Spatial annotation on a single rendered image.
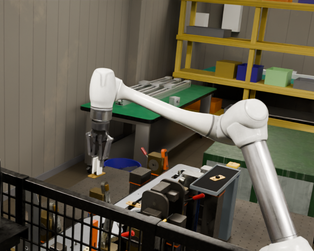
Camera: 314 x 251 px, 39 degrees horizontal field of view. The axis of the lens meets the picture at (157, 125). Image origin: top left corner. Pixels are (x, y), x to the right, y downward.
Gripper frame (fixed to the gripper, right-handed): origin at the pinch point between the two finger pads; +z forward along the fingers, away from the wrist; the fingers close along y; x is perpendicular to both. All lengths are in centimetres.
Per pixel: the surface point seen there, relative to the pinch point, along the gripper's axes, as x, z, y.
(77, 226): 3.1, 29.4, 6.5
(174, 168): -91, 26, 5
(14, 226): 75, -11, -29
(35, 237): 41.9, 14.3, -5.4
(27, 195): 42.5, -0.6, -1.9
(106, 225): 16.8, 15.5, -18.1
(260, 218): -121, 55, -45
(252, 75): -537, 9, 93
